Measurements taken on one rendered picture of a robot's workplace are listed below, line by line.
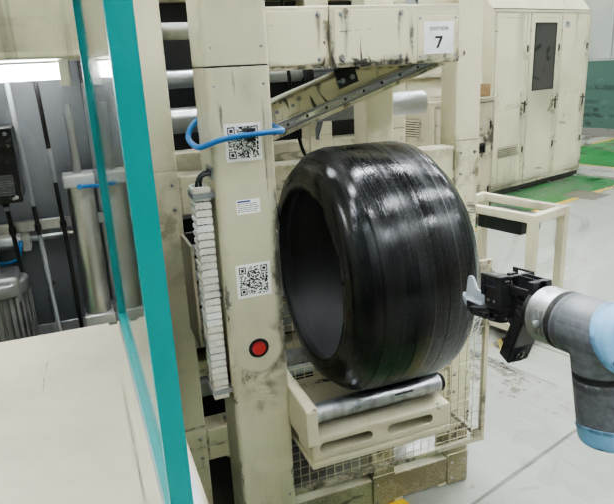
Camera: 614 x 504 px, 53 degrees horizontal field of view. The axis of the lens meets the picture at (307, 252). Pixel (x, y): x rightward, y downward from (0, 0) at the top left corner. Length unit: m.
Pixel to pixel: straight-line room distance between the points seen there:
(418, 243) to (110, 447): 0.74
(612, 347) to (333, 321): 0.95
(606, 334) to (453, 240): 0.46
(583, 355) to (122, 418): 0.62
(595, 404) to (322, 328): 0.90
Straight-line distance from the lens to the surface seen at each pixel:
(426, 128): 5.74
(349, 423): 1.46
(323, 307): 1.72
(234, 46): 1.23
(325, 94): 1.72
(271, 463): 1.53
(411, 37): 1.69
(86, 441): 0.75
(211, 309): 1.31
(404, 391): 1.49
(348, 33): 1.60
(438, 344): 1.33
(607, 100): 13.22
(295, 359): 1.65
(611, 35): 13.29
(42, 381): 0.91
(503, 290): 1.06
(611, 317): 0.91
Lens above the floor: 1.66
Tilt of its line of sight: 17 degrees down
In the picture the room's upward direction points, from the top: 3 degrees counter-clockwise
